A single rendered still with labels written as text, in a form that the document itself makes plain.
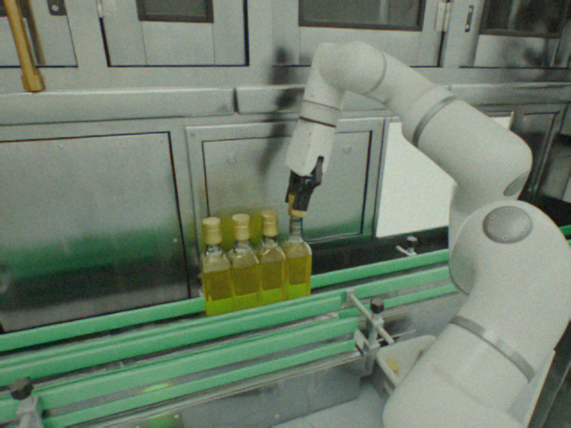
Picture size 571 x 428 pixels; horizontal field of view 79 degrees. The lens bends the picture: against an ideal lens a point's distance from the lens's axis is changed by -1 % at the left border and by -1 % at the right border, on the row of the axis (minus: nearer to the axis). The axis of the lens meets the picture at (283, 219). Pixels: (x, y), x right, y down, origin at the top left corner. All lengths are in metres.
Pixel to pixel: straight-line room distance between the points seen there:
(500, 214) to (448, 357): 0.15
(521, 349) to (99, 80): 0.75
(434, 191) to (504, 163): 0.61
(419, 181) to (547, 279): 0.67
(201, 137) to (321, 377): 0.55
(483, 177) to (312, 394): 0.54
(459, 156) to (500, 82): 0.71
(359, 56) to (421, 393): 0.45
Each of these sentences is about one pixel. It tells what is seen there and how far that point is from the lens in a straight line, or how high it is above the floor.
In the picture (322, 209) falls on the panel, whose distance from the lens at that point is 0.89.
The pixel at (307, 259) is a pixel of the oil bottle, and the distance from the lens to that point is 0.74.
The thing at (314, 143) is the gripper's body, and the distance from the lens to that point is 0.64.
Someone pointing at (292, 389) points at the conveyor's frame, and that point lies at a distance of 0.77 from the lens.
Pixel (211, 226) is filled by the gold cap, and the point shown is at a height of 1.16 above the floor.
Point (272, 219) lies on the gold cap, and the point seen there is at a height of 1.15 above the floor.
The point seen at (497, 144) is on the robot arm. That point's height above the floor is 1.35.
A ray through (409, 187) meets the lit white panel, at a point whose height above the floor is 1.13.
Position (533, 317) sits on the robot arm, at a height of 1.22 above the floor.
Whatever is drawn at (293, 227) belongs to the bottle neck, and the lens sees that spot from 0.72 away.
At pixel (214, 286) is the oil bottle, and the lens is 0.71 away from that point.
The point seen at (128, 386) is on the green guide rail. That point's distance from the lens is 0.69.
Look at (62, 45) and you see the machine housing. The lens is 0.80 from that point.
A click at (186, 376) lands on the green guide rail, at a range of 0.70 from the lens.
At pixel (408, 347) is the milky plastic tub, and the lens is 0.91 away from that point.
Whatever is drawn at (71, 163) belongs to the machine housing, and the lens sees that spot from 0.82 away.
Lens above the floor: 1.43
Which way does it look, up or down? 24 degrees down
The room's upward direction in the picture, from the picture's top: straight up
